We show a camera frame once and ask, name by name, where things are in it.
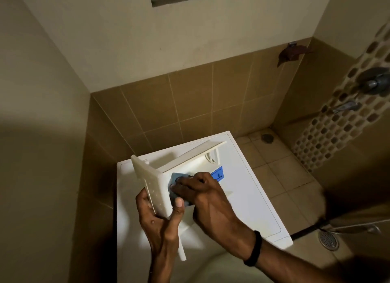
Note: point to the person's left hand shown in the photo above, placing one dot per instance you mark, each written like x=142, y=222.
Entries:
x=160, y=231

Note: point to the person's right hand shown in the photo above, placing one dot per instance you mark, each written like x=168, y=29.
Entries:
x=213, y=206

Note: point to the person's right fingers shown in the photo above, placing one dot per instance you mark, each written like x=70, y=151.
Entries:
x=189, y=185

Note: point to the person's left thumb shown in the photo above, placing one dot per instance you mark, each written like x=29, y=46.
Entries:
x=179, y=211

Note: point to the blue cleaning cloth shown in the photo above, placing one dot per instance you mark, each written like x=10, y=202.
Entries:
x=174, y=182

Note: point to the white detergent drawer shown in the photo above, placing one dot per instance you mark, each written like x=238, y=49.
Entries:
x=152, y=176

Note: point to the person's left forearm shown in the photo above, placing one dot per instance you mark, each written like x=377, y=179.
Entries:
x=163, y=269

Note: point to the person's right forearm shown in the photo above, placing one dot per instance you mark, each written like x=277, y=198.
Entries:
x=289, y=266

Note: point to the blue drawer insert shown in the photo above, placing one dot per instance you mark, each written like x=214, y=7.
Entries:
x=218, y=173

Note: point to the white washing machine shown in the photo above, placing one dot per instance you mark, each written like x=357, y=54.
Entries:
x=249, y=206

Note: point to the black wristband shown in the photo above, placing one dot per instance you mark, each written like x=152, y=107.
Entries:
x=255, y=249

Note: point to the small round floor drain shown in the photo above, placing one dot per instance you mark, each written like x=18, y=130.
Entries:
x=267, y=138

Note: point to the chrome floor drain grate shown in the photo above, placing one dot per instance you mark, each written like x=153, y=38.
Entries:
x=328, y=240

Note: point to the chrome pipe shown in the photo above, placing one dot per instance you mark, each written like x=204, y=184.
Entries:
x=356, y=228

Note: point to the chrome shower valve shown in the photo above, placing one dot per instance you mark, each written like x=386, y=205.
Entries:
x=374, y=81

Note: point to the brown wall soap holder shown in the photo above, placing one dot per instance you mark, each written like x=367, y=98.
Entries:
x=294, y=52

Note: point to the chrome wall tap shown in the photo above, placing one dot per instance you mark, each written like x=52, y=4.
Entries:
x=345, y=107

